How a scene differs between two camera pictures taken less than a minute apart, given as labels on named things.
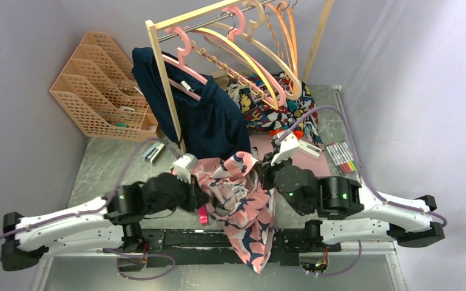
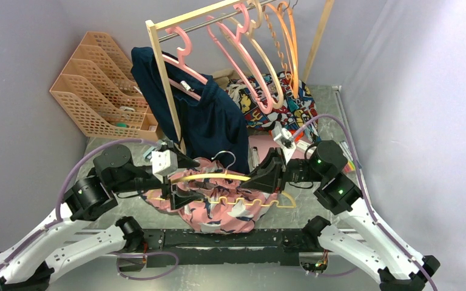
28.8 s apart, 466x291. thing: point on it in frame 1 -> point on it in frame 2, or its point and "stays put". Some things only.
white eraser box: (309, 148) stays put
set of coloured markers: (341, 157) stays put
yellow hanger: (249, 60) -> (283, 201)
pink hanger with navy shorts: (179, 63) stays put
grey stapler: (155, 152) stays put
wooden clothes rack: (153, 26) stays put
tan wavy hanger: (214, 60) -> (274, 37)
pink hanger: (235, 39) -> (237, 37)
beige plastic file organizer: (98, 91) stays put
